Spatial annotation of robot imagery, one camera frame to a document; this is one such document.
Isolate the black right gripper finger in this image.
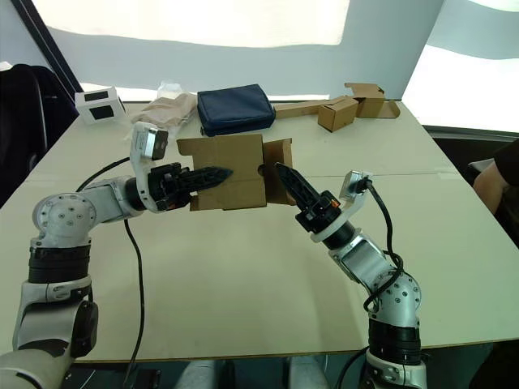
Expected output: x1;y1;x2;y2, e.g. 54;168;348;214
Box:
275;162;326;215

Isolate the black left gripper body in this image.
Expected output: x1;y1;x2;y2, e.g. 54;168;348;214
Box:
147;161;192;212

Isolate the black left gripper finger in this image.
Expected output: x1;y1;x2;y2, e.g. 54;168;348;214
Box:
179;165;235;195

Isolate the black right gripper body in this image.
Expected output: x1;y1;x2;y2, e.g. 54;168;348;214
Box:
295;191;346;235

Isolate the small cardboard box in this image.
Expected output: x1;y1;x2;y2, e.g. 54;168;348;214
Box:
176;133;299;212
316;98;360;134

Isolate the flat cardboard strip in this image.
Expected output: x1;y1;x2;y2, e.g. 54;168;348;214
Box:
273;96;358;121

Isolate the small closed cardboard box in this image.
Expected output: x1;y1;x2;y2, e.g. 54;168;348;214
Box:
316;98;360;134

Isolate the white box with black panels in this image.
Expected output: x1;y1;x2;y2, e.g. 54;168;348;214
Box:
74;85;125;125

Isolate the open-flapped cardboard box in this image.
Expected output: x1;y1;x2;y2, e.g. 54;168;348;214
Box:
344;82;401;121

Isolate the navy blue fabric pouch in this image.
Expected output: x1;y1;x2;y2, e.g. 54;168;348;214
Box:
196;83;277;139

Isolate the clear bag of tan paper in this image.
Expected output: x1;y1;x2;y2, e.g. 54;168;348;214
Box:
128;80;200;137

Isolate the black office chair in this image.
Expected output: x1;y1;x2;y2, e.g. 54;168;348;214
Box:
0;62;80;208

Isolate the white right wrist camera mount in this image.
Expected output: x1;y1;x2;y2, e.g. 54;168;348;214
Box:
311;169;373;244

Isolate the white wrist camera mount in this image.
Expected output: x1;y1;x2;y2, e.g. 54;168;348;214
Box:
311;169;373;244
129;121;170;212

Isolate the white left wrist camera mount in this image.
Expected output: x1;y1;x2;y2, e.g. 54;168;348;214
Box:
129;121;170;212

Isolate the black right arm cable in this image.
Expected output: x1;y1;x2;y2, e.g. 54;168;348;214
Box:
334;177;405;389

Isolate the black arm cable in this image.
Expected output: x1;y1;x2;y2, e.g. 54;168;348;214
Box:
75;157;145;389
334;177;405;389

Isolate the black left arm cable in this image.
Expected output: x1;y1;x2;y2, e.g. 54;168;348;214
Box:
75;157;145;389

